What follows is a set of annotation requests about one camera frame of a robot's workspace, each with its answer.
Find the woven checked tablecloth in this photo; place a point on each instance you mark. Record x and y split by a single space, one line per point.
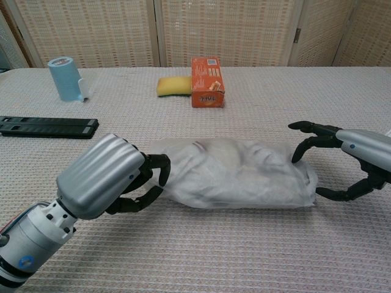
195 250

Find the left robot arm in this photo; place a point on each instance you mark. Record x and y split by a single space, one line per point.
30 241

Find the white cloth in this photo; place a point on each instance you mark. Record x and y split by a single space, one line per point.
244 180

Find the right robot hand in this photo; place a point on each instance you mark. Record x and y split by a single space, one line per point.
351 152

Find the yellow green sponge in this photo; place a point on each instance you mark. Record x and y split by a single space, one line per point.
174 86

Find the light blue cylindrical container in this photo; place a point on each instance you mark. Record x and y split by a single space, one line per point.
66 78

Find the orange cardboard box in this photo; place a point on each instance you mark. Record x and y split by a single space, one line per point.
207 84

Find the transparent plastic zip bag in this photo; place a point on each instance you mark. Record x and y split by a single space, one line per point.
238 177

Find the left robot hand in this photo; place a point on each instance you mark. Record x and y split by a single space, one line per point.
100 177

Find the woven folding screen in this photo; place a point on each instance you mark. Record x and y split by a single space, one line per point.
214 30

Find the black plastic rail strip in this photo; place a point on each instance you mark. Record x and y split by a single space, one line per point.
46 127

